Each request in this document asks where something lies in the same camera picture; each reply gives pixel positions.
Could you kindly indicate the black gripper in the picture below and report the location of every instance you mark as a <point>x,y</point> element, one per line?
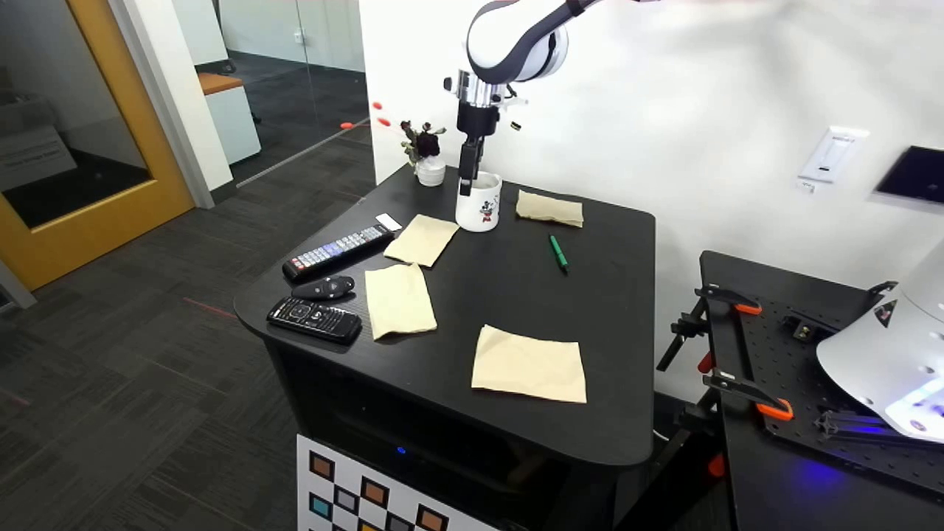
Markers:
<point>479,119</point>

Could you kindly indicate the white floral ceramic mug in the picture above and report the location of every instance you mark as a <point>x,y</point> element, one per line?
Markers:
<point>479,208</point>

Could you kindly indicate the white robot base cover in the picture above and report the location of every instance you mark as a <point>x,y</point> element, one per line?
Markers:
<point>886,363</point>

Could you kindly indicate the white round vase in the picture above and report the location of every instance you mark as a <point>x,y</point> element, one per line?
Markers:
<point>430,174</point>

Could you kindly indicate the tan textured paper napkin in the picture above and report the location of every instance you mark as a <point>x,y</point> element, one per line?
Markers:
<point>550,208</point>

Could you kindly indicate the small white paper tag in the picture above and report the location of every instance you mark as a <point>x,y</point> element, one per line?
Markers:
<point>387,221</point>

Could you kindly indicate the green pen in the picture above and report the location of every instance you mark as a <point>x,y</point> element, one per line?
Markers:
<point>558,251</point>

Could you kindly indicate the long black remote control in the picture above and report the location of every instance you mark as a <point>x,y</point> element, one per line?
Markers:
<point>334,251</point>

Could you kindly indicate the small oval black remote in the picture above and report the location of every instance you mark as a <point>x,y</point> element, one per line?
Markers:
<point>327,288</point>

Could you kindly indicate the wide black remote control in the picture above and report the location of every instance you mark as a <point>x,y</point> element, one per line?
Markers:
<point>314,318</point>

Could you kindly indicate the white cabinet with brown top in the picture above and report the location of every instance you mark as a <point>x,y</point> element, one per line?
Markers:
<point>234,119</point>

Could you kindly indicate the coloured checker calibration board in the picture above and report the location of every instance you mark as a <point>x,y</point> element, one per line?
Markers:
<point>364,490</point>

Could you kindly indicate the yellow wooden door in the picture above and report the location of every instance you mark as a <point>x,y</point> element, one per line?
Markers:
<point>89,226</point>

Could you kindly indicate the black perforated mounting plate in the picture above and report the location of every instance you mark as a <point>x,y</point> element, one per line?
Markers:
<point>837,473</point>

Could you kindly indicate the grey door frame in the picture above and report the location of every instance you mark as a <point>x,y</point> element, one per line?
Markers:
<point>165,106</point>

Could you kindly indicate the white wall control panel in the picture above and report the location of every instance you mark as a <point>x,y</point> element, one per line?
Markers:
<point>834,156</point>

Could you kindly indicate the black wall screen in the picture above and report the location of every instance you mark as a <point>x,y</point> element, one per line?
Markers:
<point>915,174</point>

